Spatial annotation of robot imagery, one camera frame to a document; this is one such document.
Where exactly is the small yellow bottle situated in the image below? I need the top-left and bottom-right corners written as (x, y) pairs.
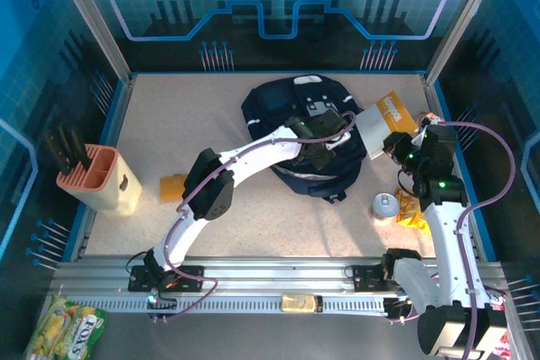
top-left (280, 292), bottom-right (324, 314)

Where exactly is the black knife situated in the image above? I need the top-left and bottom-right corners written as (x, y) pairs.
top-left (40, 126), bottom-right (68, 178)
top-left (69, 123), bottom-right (92, 171)
top-left (58, 121), bottom-right (81, 169)

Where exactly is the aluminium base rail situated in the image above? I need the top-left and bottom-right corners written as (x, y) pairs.
top-left (49, 255), bottom-right (507, 315)

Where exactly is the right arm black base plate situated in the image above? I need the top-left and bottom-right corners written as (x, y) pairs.
top-left (352, 265), bottom-right (429, 293)

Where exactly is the yellow snack packet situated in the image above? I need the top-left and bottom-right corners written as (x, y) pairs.
top-left (394, 185), bottom-right (432, 231)

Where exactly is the silver metal can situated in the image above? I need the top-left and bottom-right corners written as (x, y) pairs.
top-left (369, 192), bottom-right (400, 227)

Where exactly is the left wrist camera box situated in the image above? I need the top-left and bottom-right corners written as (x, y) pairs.
top-left (324, 132), bottom-right (352, 153)

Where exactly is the small orange pouch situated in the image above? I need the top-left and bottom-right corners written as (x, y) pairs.
top-left (159, 173), bottom-right (189, 203)

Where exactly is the navy blue backpack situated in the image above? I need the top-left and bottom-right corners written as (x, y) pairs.
top-left (240, 73), bottom-right (367, 204)

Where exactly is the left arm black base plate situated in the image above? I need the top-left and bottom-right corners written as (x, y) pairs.
top-left (127, 265), bottom-right (211, 293)

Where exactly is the pink beige organizer holder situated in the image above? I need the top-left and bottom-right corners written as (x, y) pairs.
top-left (55, 143), bottom-right (143, 218)

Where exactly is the orange white notebook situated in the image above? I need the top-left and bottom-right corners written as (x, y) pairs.
top-left (357, 89), bottom-right (419, 161)

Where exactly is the aluminium frame post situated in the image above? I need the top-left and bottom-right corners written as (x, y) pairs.
top-left (424, 0), bottom-right (508, 85)
top-left (46, 0), bottom-right (135, 85)

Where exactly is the green Fox's candy bag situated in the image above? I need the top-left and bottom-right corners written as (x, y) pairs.
top-left (23, 294), bottom-right (109, 360)

